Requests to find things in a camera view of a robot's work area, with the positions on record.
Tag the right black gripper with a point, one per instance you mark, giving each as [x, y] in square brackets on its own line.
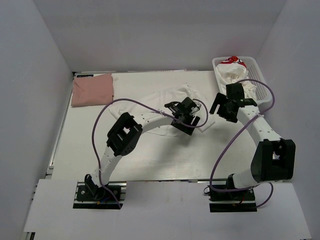
[220, 99]

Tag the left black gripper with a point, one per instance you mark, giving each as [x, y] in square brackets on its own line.
[187, 130]

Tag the white red print t shirt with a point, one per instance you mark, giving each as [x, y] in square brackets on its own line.
[232, 70]

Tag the white cartoon print t shirt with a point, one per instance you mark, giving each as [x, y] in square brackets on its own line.
[157, 100]

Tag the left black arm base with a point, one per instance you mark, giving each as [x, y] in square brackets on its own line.
[84, 199]

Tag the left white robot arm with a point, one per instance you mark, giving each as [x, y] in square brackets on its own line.
[124, 135]

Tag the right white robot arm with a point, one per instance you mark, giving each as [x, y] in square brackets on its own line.
[274, 157]

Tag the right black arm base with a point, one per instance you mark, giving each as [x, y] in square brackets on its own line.
[231, 202]

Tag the white plastic basket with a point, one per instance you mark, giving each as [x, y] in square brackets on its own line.
[254, 75]

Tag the folded pink t shirt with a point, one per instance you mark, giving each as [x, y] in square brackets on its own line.
[92, 91]

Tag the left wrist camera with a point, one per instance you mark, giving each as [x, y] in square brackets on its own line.
[189, 106]

